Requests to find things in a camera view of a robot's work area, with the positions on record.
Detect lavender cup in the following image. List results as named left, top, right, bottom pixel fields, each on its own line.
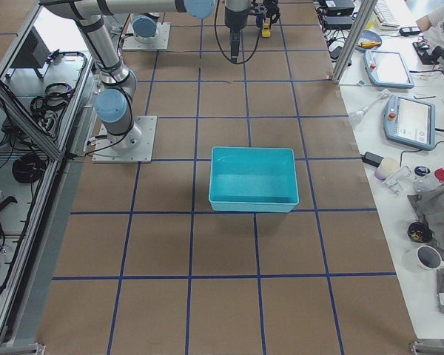
left=374, top=158, right=400, bottom=180

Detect far teach pendant tablet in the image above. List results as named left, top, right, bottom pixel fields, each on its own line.
left=363, top=50, right=414, bottom=89

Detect near teach pendant tablet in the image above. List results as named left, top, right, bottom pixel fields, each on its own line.
left=383, top=95, right=436, bottom=151

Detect red plastic toy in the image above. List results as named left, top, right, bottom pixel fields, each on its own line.
left=434, top=167, right=444, bottom=183

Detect coiled black cable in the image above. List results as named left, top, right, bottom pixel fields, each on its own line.
left=12, top=153, right=45, bottom=185

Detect light blue plastic bin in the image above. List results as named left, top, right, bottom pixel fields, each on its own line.
left=208, top=146, right=300, bottom=212

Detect blue plate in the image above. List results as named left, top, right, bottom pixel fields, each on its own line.
left=355, top=30, right=382, bottom=52

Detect aluminium frame post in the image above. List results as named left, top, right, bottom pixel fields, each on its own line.
left=332, top=0, right=377, bottom=84

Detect teach pendant tablet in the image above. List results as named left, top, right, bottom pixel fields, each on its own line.
left=363, top=50, right=414, bottom=89
left=383, top=95, right=436, bottom=151

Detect white mug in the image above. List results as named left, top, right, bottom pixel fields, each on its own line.
left=402, top=245, right=444, bottom=272

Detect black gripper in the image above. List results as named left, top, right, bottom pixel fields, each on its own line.
left=252, top=0, right=280, bottom=27
left=225, top=0, right=250, bottom=62

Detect yellow beetle toy car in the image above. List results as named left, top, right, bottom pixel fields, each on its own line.
left=261, top=23, right=272, bottom=38

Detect black small bowl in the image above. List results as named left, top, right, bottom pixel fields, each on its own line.
left=407, top=221, right=433, bottom=243

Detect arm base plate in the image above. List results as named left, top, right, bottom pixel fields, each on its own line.
left=92, top=115, right=158, bottom=163
left=122, top=22, right=171, bottom=51

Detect yellow tool on plate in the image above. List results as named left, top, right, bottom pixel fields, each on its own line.
left=357, top=41, right=382, bottom=49

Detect black power adapter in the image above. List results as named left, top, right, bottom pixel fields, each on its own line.
left=361, top=152, right=384, bottom=168

